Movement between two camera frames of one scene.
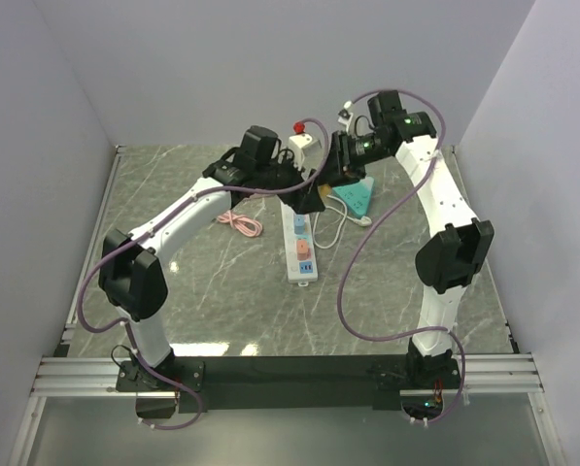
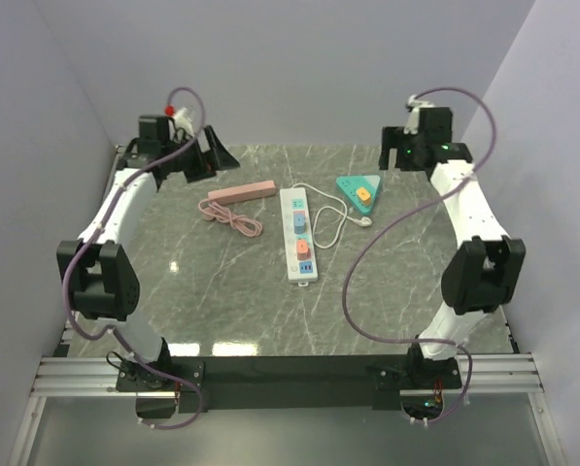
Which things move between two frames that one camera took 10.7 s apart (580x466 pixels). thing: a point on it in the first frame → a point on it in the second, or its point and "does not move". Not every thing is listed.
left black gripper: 308,202 → 208,162
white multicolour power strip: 301,272 does not move
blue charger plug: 299,224 does not move
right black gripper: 340,166 → 393,137
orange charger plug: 325,189 → 363,195
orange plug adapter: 303,252 does not move
